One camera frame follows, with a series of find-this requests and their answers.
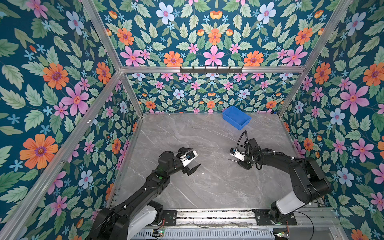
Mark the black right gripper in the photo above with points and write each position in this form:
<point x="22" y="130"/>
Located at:
<point x="241" y="163"/>

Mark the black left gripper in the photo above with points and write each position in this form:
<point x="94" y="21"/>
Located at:
<point x="190" y="172"/>

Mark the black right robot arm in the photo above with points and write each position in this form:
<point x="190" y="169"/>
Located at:
<point x="307" y="178"/>

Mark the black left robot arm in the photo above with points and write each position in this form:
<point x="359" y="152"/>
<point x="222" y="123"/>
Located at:
<point x="127" y="219"/>

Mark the blue plastic bin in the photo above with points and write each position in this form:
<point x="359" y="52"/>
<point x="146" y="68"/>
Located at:
<point x="236" y="117"/>

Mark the black hook rack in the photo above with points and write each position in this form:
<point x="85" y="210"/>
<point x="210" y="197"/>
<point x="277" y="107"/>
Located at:
<point x="211" y="70"/>

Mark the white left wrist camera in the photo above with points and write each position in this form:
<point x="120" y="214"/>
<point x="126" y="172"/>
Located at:
<point x="188" y="158"/>

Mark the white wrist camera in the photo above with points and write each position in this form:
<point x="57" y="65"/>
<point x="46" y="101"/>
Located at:
<point x="237" y="154"/>
<point x="188" y="158"/>

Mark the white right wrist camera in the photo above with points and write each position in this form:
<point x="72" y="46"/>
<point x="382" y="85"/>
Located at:
<point x="237" y="154"/>

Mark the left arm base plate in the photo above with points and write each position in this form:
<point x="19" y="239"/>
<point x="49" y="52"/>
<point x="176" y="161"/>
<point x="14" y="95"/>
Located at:
<point x="166" y="218"/>

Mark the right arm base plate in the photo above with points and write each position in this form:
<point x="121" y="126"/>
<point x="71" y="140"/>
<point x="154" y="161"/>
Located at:
<point x="268" y="217"/>

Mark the white vented cable duct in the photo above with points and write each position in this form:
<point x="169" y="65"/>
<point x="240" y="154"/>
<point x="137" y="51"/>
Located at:
<point x="204" y="234"/>

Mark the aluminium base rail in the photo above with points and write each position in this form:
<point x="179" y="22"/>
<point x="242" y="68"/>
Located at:
<point x="310" y="216"/>

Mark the aluminium frame post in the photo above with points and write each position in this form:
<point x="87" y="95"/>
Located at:
<point x="330" y="27"/>

